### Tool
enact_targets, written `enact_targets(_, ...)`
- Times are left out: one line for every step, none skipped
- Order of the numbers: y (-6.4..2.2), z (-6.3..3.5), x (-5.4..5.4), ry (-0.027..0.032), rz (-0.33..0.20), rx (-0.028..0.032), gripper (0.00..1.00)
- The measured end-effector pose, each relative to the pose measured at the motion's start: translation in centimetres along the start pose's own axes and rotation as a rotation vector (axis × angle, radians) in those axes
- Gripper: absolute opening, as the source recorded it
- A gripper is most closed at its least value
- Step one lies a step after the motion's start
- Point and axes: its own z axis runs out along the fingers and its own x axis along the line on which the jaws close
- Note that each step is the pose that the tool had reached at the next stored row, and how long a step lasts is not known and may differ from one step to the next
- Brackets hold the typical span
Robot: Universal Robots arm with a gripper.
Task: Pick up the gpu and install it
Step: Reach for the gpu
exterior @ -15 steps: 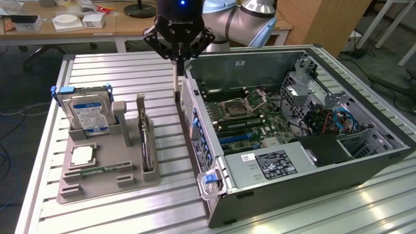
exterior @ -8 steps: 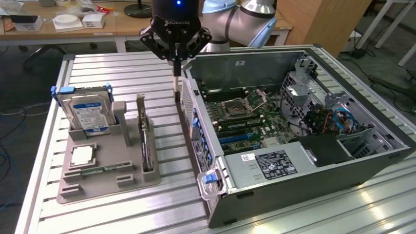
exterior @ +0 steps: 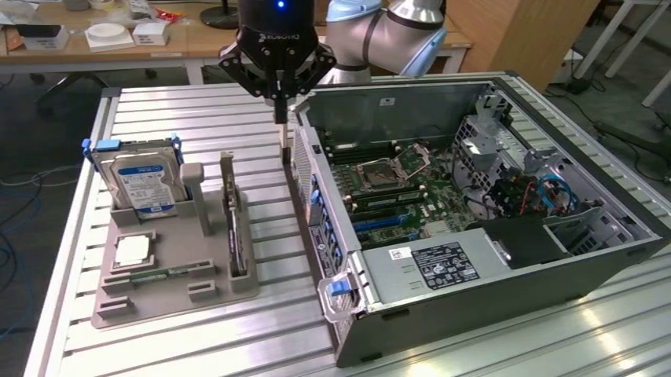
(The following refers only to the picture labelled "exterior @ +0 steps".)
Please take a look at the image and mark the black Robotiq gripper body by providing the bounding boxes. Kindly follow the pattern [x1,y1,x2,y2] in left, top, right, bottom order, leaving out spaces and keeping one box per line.
[235,0,321,75]

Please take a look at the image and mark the green graphics card with fan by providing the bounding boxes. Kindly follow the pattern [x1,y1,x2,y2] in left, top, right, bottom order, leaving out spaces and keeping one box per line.
[218,151,251,278]

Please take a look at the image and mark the wooden desk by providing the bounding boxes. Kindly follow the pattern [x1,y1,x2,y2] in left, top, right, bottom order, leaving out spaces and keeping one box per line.
[0,0,473,86]

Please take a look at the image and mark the black round lamp base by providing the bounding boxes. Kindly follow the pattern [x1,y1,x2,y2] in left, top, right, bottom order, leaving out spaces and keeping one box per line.
[199,0,242,29]

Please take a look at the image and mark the red packet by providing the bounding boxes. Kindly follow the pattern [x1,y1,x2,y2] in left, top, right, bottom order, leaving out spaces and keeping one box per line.
[155,8,189,25]

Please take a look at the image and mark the small white cardboard box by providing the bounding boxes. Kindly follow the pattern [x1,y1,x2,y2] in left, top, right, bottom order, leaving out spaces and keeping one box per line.
[130,21,173,47]

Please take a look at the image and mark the metal socket cover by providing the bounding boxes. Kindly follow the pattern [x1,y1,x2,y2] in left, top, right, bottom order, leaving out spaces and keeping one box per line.
[396,140,438,169]

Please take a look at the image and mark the CPU socket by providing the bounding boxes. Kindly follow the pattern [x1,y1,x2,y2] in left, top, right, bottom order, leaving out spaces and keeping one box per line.
[356,159,406,194]

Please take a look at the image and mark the perforated metal disk bay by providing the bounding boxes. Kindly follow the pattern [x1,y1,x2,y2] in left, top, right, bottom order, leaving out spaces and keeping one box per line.
[449,113,526,189]

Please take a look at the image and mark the black chair base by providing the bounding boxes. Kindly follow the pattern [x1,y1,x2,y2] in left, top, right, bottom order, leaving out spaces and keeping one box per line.
[592,117,671,149]
[33,72,113,117]

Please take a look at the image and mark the hard disk in blue caddy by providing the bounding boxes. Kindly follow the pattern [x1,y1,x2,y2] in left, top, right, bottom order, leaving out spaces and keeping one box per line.
[82,133,194,221]

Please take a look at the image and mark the installed RAM stick with label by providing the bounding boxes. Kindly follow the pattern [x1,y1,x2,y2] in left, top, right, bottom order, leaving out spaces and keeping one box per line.
[350,190,426,208]

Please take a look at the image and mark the white box with black top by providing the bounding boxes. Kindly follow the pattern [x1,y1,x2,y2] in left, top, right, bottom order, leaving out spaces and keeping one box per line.
[14,24,73,51]

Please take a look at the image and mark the green motherboard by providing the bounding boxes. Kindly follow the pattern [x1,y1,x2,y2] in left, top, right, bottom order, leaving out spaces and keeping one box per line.
[317,129,478,252]

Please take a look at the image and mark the wooden cabinet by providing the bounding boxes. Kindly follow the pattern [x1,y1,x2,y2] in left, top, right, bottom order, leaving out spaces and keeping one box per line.
[461,0,602,91]

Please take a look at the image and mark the blue expansion slot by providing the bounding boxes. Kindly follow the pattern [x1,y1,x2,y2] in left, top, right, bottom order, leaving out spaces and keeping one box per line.
[354,214,414,233]

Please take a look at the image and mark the grey printed parts rack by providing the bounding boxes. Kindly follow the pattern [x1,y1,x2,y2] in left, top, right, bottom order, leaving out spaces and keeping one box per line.
[90,163,263,331]

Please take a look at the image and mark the black power adapter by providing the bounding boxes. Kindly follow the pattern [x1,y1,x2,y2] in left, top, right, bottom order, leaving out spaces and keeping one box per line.
[565,77,596,96]

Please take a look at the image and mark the silver CPU chip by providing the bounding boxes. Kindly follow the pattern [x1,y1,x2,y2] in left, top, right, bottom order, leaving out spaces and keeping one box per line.
[114,236,154,266]

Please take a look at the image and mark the green RAM stick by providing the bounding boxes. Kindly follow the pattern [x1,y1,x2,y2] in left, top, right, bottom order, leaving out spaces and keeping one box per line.
[129,263,199,282]

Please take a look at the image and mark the blue case release latch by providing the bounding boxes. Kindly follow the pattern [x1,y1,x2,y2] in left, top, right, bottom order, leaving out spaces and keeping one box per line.
[325,276,351,298]

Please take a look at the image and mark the grey power supply unit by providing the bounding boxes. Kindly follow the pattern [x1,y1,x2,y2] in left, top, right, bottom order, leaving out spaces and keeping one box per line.
[361,227,514,306]

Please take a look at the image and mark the silver sheet metal disk bay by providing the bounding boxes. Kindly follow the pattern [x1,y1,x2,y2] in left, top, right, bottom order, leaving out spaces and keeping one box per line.
[542,203,637,257]

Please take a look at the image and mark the open black PC case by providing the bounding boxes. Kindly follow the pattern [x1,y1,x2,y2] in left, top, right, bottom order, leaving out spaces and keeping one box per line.
[281,74,671,369]

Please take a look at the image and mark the red wire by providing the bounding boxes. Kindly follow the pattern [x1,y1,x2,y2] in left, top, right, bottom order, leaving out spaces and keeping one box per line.
[524,177,542,216]

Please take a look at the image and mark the white table frame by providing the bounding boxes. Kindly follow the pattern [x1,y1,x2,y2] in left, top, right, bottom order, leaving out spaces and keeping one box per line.
[574,0,671,108]

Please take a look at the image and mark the blue wire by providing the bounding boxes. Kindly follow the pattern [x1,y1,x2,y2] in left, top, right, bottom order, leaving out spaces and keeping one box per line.
[538,172,581,216]

